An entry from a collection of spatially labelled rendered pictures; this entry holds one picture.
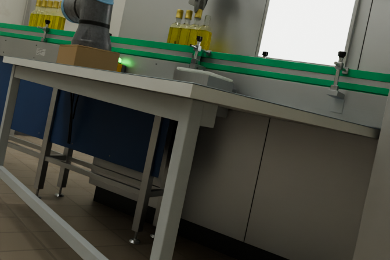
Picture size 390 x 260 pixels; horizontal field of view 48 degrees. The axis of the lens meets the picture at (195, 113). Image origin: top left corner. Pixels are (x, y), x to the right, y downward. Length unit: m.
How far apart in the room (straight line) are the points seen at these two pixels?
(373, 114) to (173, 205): 0.96
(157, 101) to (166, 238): 0.35
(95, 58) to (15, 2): 3.36
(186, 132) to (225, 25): 1.29
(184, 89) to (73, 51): 0.71
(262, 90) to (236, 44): 0.39
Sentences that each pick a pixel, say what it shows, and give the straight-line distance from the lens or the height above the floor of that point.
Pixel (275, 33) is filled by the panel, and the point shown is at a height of 1.11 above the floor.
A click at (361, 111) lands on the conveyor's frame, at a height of 0.81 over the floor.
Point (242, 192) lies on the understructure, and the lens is 2.16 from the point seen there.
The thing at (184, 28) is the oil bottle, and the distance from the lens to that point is 2.20.
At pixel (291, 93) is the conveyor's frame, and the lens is 1.86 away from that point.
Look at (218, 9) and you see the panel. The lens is 2.31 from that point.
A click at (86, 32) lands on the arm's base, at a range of 1.67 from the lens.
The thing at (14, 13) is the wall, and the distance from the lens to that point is 4.94.
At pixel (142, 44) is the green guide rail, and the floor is 0.94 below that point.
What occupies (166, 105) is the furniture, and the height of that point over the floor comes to 0.68.
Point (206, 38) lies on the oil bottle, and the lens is 2.13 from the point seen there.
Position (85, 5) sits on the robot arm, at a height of 0.98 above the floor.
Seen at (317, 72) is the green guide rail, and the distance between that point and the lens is 1.86.
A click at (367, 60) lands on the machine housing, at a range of 2.02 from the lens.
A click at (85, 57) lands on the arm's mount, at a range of 1.62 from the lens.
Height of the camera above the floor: 0.70
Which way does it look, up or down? 1 degrees down
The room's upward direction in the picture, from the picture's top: 12 degrees clockwise
